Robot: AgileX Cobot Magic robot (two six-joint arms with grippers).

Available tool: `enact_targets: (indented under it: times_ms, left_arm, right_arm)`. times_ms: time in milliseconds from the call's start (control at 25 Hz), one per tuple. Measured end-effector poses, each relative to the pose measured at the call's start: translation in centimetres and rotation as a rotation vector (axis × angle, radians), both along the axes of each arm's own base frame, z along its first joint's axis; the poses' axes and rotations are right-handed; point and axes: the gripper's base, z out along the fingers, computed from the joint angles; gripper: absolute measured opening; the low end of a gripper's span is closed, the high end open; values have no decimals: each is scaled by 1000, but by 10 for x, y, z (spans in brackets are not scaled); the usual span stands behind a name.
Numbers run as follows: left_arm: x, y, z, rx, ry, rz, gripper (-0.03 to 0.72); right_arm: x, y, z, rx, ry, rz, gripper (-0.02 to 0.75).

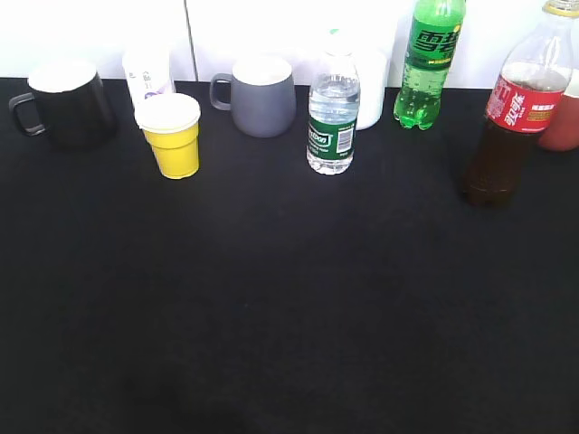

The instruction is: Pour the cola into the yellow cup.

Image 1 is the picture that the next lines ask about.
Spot black mug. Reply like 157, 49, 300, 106
8, 59, 117, 151

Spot grey mug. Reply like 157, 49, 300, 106
209, 55, 297, 138

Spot white cup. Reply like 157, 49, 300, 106
354, 48, 389, 130

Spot white milk carton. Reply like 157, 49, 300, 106
122, 45, 176, 107

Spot cola bottle red label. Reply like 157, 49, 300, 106
461, 1, 578, 207

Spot clear water bottle green label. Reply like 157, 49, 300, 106
307, 29, 361, 175

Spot green sprite bottle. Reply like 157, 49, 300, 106
393, 0, 466, 130

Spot yellow plastic cup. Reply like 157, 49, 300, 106
135, 93, 201, 180

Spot red mug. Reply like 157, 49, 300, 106
538, 69, 578, 152

